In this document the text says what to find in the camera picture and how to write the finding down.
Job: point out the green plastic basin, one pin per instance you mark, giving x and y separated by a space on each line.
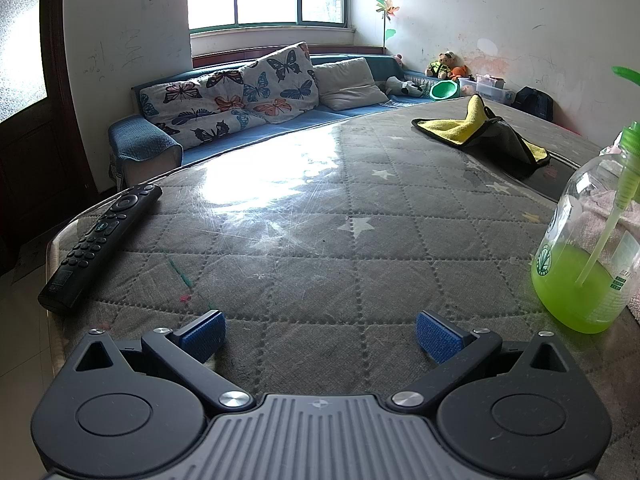
442 91

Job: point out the dark wooden door frosted glass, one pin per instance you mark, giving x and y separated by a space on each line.
30 150

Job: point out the brown teddy bear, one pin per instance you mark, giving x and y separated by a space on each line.
442 65

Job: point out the small pink plush toy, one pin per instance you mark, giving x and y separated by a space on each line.
399 60

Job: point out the black remote control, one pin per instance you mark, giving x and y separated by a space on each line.
95 250

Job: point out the long butterfly print pillow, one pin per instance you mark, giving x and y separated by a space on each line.
200 110

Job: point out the blue sofa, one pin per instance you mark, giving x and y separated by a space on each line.
145 140

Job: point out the large clear plastic storage box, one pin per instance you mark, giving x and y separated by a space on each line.
497 95

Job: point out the plain white pillow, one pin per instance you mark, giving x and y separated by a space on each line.
347 82

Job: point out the black and white plush dog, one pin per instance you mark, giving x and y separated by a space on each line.
407 89

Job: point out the orange plush toy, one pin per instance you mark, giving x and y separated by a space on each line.
460 72

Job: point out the colourful toy pinwheel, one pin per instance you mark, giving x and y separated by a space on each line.
387 7

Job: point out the black backpack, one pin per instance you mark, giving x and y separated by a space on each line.
535 102

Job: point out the yellow and grey microfiber cloth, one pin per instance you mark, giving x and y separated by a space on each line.
450 127

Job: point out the square butterfly print pillow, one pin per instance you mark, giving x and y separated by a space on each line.
285 80

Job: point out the small clear plastic storage box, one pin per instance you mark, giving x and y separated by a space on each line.
489 80

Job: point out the clear pump bottle green liquid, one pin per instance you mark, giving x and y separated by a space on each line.
570 295

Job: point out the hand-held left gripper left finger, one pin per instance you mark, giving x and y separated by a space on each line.
200 332

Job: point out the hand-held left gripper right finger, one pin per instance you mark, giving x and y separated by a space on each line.
440 337

